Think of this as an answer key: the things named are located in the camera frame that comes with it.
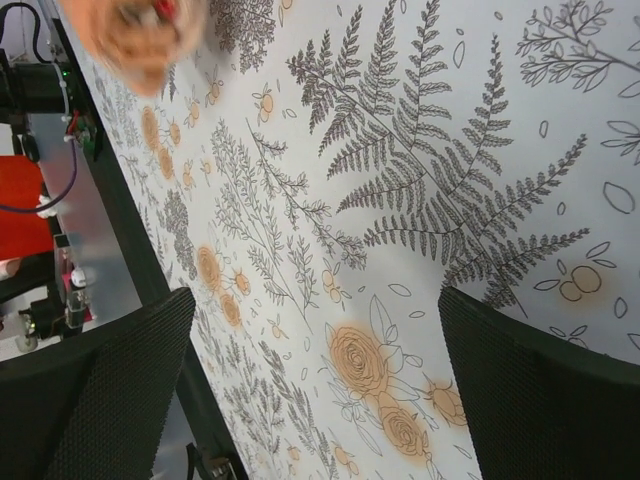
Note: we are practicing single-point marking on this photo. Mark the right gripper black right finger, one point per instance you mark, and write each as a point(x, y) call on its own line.
point(539, 407)

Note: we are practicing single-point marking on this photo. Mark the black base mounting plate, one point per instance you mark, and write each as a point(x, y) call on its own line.
point(112, 245)

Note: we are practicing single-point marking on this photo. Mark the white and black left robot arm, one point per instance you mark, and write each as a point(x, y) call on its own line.
point(33, 88)

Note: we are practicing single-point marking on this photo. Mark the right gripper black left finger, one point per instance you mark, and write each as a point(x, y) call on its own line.
point(94, 406)

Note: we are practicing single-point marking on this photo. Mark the orange blue patterned towel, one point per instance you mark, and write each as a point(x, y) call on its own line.
point(138, 41)

